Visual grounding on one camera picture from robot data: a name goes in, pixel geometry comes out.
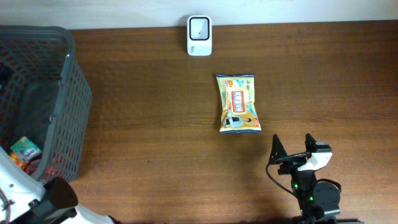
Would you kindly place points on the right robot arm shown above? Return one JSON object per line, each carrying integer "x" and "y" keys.
{"x": 318, "y": 199}

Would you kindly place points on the red snack bag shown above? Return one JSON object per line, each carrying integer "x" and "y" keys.
{"x": 32, "y": 166}

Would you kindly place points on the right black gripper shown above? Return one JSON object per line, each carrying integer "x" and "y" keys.
{"x": 278, "y": 150}

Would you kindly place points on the green tissue pack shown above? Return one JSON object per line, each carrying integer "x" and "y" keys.
{"x": 26, "y": 149}

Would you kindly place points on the grey plastic basket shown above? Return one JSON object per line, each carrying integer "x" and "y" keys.
{"x": 44, "y": 97}

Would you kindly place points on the orange tissue pack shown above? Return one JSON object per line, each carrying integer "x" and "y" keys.
{"x": 19, "y": 159}

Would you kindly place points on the yellow snack bag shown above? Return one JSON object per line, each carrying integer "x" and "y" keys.
{"x": 237, "y": 94}

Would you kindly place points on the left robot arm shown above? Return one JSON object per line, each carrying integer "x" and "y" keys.
{"x": 25, "y": 200}

